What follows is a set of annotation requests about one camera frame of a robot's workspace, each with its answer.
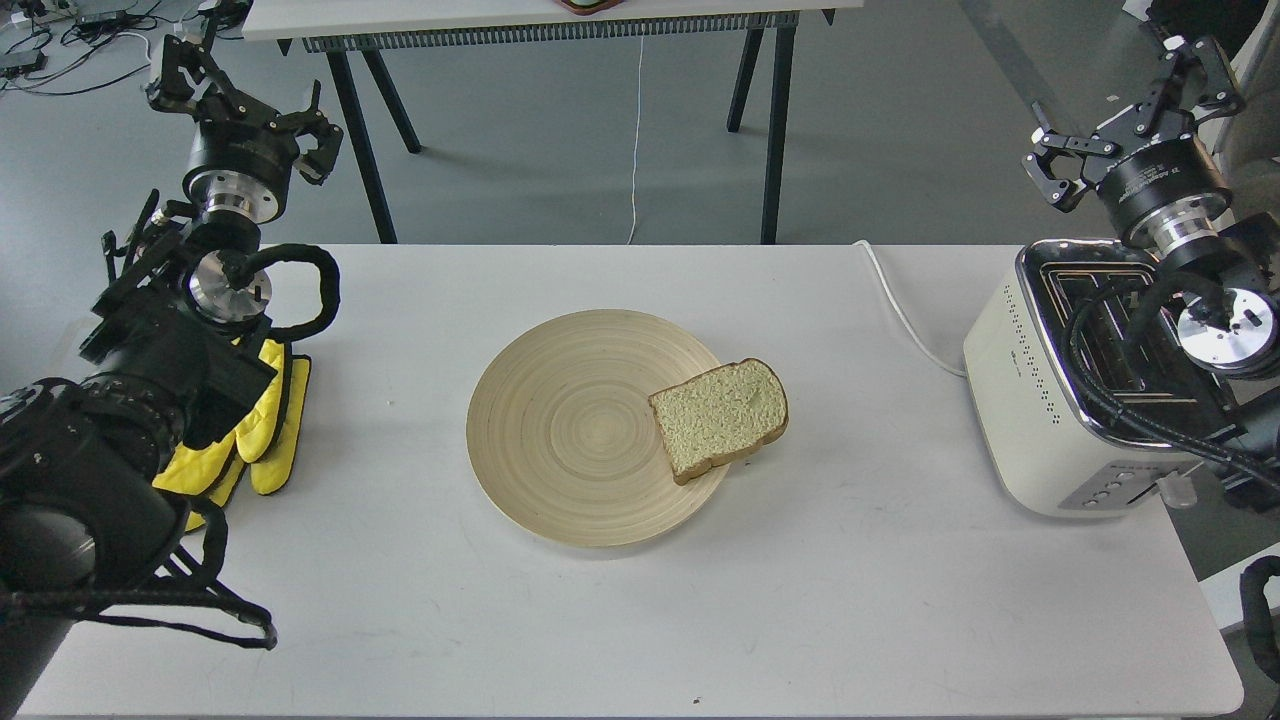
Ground cables on floor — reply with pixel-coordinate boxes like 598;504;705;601
0;0;201;97

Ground yellow oven mitt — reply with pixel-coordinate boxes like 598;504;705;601
152;340;312;509

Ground cream and chrome toaster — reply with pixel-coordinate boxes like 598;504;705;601
963;240;1233;520

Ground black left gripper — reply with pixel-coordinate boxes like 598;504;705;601
146;35;346;223

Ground thin white hanging cable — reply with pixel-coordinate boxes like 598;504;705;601
626;36;645;246

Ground brown object on background table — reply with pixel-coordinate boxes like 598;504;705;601
556;0;623;15

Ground white toaster power cable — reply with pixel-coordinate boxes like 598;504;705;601
852;240;969;379

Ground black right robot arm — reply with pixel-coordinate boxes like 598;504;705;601
1015;36;1277;518

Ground round bamboo plate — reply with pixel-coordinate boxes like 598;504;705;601
466;309;727;548

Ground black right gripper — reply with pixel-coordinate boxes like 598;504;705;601
1021;36;1245;251

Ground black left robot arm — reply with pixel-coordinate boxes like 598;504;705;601
3;20;344;719

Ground background table with black legs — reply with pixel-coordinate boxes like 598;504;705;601
243;1;845;245

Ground slice of brown bread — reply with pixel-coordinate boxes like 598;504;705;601
646;357;790;486

